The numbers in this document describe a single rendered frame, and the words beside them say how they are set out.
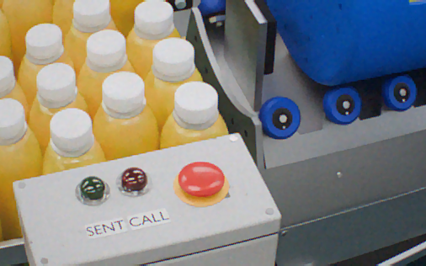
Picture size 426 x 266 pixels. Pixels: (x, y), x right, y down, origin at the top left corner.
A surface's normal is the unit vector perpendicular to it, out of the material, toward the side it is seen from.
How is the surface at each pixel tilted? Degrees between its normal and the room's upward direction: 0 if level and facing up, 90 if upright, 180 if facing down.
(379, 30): 90
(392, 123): 52
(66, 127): 0
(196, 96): 0
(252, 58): 90
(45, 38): 0
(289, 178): 70
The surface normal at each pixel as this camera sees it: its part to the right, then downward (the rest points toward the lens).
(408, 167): 0.32, 0.38
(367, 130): 0.27, 0.08
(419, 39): 0.31, 0.75
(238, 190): 0.03, -0.72
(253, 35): -0.94, 0.21
